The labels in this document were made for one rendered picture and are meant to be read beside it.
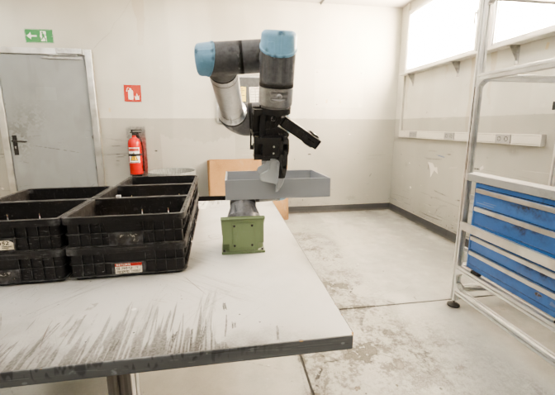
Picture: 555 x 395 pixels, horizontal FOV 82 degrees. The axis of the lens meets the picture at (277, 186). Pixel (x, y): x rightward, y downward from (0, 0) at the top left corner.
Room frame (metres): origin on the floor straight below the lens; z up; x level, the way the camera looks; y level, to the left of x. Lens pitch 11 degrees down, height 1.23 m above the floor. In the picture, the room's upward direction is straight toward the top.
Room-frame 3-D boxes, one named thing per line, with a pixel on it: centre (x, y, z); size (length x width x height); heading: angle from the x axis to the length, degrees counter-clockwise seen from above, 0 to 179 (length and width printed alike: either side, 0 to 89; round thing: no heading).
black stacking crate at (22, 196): (1.43, 1.00, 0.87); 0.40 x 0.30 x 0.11; 100
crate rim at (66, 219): (1.21, 0.56, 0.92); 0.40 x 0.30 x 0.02; 100
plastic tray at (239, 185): (0.90, 0.01, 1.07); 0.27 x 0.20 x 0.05; 98
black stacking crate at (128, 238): (1.21, 0.56, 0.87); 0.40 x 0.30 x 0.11; 100
